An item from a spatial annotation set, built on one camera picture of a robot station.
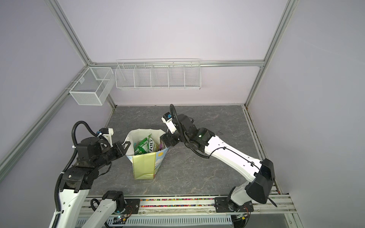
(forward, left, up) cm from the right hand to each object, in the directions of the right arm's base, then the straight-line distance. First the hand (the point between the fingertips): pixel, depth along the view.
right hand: (167, 133), depth 72 cm
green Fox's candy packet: (-2, +16, -11) cm, 19 cm away
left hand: (-7, +17, 0) cm, 18 cm away
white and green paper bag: (-14, +10, -8) cm, 19 cm away
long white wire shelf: (+52, +10, +2) cm, 53 cm away
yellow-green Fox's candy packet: (-1, +9, -9) cm, 13 cm away
